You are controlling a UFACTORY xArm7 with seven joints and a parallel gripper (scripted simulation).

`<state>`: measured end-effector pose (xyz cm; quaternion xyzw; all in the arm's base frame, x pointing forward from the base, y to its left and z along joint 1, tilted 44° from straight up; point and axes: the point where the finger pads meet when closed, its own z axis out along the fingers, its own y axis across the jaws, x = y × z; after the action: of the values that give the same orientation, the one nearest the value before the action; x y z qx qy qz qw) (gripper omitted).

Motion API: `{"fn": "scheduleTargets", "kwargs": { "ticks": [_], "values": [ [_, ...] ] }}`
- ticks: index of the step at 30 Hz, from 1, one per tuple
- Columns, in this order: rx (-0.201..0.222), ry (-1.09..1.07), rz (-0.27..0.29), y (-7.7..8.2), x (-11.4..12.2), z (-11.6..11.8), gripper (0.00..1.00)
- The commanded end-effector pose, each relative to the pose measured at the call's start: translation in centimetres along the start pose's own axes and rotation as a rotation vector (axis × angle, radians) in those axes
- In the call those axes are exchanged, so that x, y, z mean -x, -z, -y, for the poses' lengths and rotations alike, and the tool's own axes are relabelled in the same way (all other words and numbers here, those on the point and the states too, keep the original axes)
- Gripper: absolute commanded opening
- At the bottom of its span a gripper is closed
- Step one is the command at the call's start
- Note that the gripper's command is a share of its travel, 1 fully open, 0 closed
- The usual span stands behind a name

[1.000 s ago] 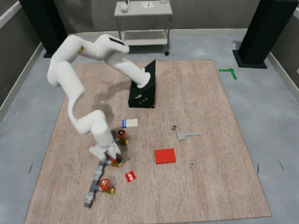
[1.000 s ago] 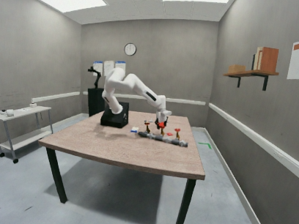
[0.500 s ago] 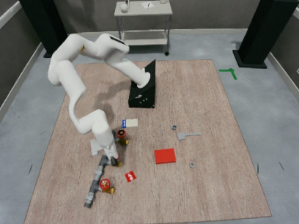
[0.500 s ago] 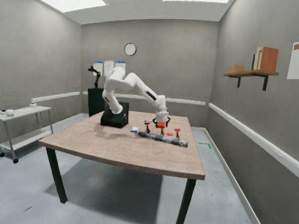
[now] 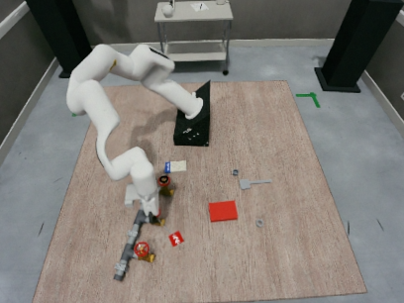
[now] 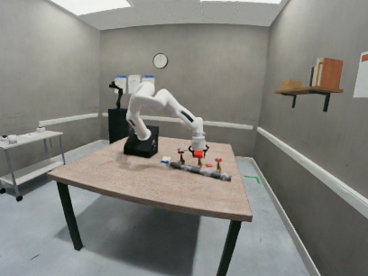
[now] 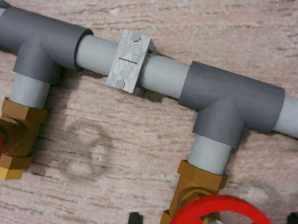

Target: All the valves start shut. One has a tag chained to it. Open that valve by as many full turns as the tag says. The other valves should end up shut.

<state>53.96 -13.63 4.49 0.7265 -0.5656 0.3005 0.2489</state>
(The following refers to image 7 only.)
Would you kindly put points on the grey pipe with tee joints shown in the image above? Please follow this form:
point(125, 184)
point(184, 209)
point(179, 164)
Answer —
point(227, 103)

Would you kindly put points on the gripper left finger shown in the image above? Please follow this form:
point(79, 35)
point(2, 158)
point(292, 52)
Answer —
point(137, 218)

